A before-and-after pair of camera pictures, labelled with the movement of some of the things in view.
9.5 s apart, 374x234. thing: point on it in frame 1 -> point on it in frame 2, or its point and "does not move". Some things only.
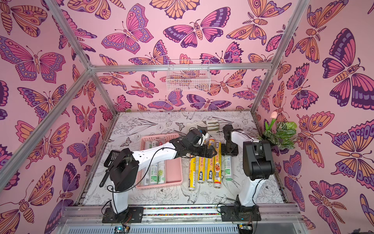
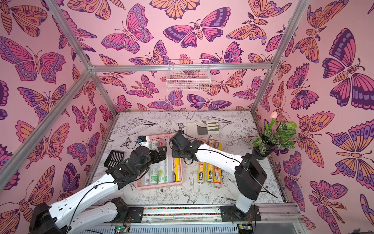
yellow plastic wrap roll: x=192 y=173 -> x=177 y=174
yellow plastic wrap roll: x=217 y=164 does not move
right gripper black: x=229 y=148 -> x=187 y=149
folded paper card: x=210 y=125 does not move
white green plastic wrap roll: x=154 y=168 does not move
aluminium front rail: x=269 y=213 does not move
